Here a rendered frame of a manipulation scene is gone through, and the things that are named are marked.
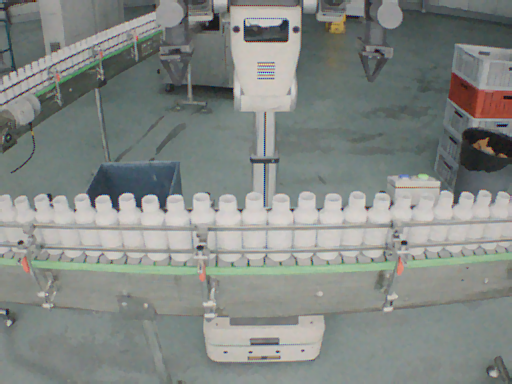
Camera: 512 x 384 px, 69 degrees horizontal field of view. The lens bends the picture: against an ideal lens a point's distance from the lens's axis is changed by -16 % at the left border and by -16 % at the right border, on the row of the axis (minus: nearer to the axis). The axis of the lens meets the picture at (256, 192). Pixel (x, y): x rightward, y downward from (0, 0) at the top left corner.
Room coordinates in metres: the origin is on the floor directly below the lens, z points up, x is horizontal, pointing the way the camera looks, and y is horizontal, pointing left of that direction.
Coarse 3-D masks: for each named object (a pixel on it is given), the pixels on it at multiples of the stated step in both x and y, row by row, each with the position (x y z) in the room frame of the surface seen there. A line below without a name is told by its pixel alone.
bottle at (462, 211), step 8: (464, 192) 0.84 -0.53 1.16; (464, 200) 0.81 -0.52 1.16; (472, 200) 0.81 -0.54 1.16; (456, 208) 0.82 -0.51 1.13; (464, 208) 0.81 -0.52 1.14; (456, 216) 0.81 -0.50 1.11; (464, 216) 0.79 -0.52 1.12; (472, 216) 0.80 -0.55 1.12; (464, 224) 0.79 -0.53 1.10; (448, 232) 0.82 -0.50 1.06; (456, 232) 0.80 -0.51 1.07; (464, 232) 0.79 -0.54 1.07; (448, 240) 0.81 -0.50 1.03; (456, 240) 0.79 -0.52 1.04; (448, 248) 0.80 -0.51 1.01; (456, 248) 0.79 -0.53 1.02
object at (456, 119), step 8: (448, 104) 2.90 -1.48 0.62; (456, 104) 2.80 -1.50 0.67; (448, 112) 2.89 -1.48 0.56; (456, 112) 2.95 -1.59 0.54; (464, 112) 2.67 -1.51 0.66; (448, 120) 2.87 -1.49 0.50; (456, 120) 2.77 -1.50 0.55; (464, 120) 2.67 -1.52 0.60; (472, 120) 2.56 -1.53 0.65; (480, 120) 2.56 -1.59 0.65; (488, 120) 2.57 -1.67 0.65; (496, 120) 2.58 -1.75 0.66; (504, 120) 2.59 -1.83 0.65; (456, 128) 2.75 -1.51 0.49; (464, 128) 2.64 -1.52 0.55; (496, 128) 2.59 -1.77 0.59; (504, 128) 2.60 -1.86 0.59
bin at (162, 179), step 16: (176, 160) 1.38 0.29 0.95; (96, 176) 1.29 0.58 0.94; (112, 176) 1.37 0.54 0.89; (128, 176) 1.37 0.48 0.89; (144, 176) 1.37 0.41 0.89; (160, 176) 1.37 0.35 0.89; (176, 176) 1.28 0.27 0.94; (96, 192) 1.26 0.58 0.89; (112, 192) 1.37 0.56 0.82; (128, 192) 1.37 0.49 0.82; (144, 192) 1.37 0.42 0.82; (160, 192) 1.37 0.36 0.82; (176, 192) 1.26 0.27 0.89
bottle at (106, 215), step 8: (96, 200) 0.81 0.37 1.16; (104, 200) 0.82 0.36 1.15; (96, 208) 0.80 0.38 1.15; (104, 208) 0.79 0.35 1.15; (112, 208) 0.82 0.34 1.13; (96, 216) 0.79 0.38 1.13; (104, 216) 0.79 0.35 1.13; (112, 216) 0.80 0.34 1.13; (96, 224) 0.79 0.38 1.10; (104, 224) 0.78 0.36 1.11; (112, 224) 0.79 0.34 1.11; (104, 232) 0.78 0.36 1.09; (112, 232) 0.78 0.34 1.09; (120, 232) 0.80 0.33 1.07; (104, 240) 0.78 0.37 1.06; (112, 240) 0.78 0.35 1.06; (120, 240) 0.80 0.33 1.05; (112, 256) 0.78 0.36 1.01; (120, 256) 0.79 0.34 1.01
